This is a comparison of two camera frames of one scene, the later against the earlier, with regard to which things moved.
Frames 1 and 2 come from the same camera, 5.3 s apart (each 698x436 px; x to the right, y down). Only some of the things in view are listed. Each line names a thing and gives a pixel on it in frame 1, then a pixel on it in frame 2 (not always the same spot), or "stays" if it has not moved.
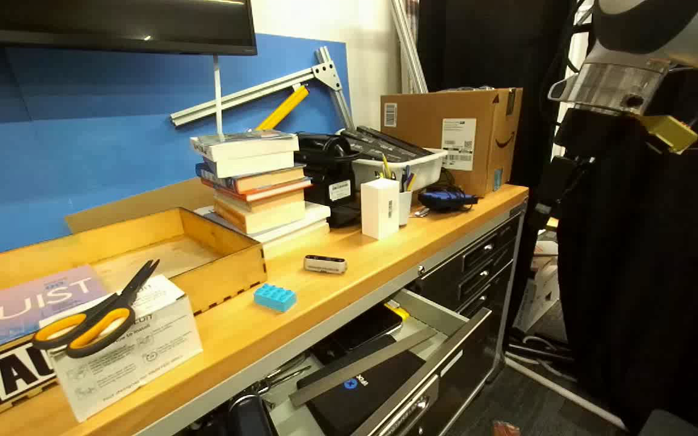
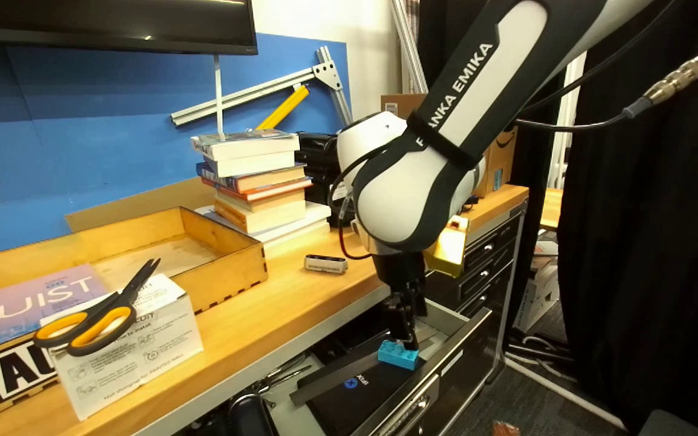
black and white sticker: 17,372 stays
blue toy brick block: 272,297 -> 394,353
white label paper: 163,336 stays
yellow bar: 282,111 stays
